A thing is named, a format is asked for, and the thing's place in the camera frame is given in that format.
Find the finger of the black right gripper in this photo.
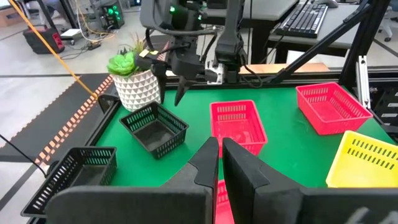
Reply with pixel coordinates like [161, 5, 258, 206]
[154, 64, 168, 105]
[173, 75, 197, 107]

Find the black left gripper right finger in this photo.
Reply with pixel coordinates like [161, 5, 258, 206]
[222, 138, 398, 224]

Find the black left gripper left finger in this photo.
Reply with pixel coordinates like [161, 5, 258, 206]
[45, 136, 220, 224]

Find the red plastic basket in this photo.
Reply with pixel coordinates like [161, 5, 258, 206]
[210, 99, 269, 158]
[214, 179, 236, 224]
[295, 82, 374, 136]

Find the black plastic basket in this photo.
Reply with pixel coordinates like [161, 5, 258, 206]
[20, 146, 118, 218]
[119, 101, 190, 160]

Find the yellow plastic basket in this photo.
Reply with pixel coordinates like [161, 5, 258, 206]
[325, 129, 398, 189]

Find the succulent in white pot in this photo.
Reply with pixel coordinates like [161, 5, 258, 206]
[106, 32, 162, 113]

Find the yellow tag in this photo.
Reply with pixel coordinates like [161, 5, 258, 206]
[139, 49, 159, 58]

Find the green table mat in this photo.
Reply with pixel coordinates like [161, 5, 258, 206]
[95, 84, 389, 189]

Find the black computer with green lights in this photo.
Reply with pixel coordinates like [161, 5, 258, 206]
[99, 0, 126, 30]

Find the black striped-edge floor mat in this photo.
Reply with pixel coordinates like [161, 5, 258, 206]
[34, 76, 122, 166]
[0, 73, 109, 162]

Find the white floor device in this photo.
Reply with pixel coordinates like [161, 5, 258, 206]
[60, 28, 84, 41]

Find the black computer keyboard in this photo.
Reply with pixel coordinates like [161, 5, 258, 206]
[275, 2, 330, 39]

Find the black and red power station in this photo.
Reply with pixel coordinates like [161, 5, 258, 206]
[22, 25, 66, 55]

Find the silver aluminium extrusion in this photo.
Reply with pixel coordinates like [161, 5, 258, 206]
[356, 55, 372, 110]

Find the white office chair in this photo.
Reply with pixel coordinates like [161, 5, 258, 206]
[377, 4, 398, 43]

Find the silver aluminium bracket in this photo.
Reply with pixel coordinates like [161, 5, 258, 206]
[205, 60, 224, 85]

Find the yellow floor cable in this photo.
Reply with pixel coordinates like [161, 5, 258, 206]
[7, 0, 99, 99]

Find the black frame strut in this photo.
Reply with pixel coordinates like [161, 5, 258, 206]
[269, 0, 377, 84]

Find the black looped floor cable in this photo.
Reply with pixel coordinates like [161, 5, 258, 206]
[0, 133, 60, 180]

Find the black frame post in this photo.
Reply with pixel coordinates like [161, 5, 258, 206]
[338, 0, 392, 88]

